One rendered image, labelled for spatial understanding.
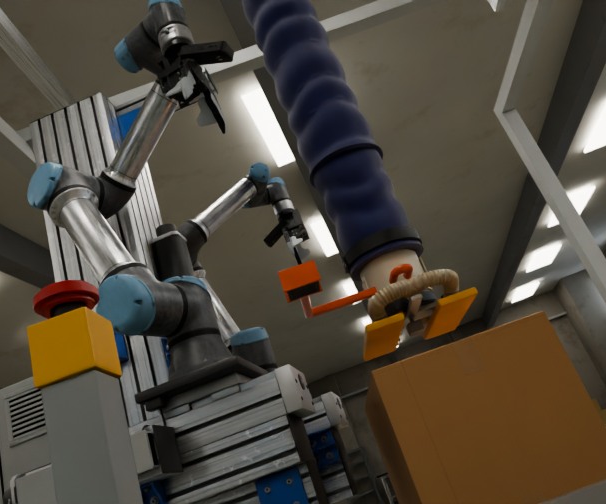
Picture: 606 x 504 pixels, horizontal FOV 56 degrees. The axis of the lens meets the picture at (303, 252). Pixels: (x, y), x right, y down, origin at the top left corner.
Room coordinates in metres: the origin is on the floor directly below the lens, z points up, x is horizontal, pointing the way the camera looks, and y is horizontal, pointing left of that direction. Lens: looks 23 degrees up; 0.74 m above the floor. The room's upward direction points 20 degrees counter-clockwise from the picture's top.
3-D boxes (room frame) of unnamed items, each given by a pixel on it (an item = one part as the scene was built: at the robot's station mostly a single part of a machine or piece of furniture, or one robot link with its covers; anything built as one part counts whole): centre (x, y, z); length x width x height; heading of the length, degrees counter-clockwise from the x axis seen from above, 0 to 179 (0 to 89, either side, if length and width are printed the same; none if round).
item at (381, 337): (1.52, -0.12, 1.08); 0.34 x 0.10 x 0.05; 3
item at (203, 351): (1.19, 0.29, 1.09); 0.15 x 0.15 x 0.10
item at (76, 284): (0.58, 0.27, 1.02); 0.07 x 0.07 x 0.04
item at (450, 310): (1.53, -0.31, 1.08); 0.34 x 0.10 x 0.05; 3
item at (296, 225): (1.92, 0.01, 1.66); 0.09 x 0.08 x 0.12; 85
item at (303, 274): (1.22, 0.03, 1.19); 0.09 x 0.08 x 0.05; 93
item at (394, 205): (1.53, -0.21, 1.78); 0.22 x 0.22 x 1.04
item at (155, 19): (0.96, 0.11, 1.79); 0.09 x 0.08 x 0.11; 64
